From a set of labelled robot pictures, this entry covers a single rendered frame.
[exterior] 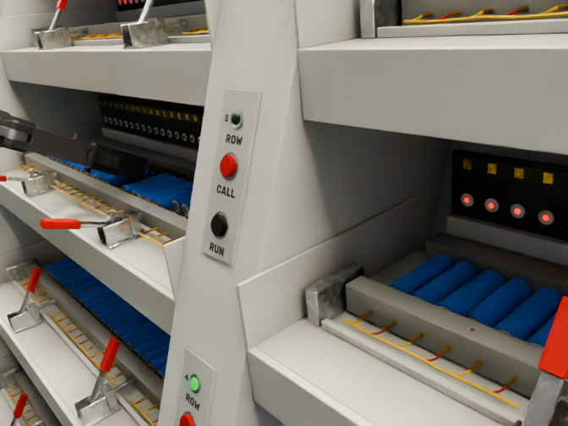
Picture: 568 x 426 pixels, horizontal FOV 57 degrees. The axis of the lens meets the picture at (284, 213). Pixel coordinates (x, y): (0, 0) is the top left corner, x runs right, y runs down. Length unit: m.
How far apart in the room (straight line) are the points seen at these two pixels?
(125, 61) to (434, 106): 0.35
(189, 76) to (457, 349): 0.29
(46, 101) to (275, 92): 0.69
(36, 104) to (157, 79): 0.51
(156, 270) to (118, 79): 0.20
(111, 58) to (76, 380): 0.39
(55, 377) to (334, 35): 0.55
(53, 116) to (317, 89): 0.72
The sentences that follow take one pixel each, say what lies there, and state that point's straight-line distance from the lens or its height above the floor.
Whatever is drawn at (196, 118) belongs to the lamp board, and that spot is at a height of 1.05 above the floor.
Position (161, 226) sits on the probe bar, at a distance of 0.55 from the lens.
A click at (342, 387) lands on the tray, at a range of 0.33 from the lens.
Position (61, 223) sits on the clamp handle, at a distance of 0.55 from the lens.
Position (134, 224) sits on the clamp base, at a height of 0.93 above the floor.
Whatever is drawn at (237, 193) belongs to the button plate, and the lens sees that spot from 0.37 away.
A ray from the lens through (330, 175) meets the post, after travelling 0.38.
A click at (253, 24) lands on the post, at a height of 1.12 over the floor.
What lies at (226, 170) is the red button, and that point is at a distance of 0.37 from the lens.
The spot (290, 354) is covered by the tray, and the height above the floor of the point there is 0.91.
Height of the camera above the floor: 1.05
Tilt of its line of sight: 8 degrees down
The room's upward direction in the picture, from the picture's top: 10 degrees clockwise
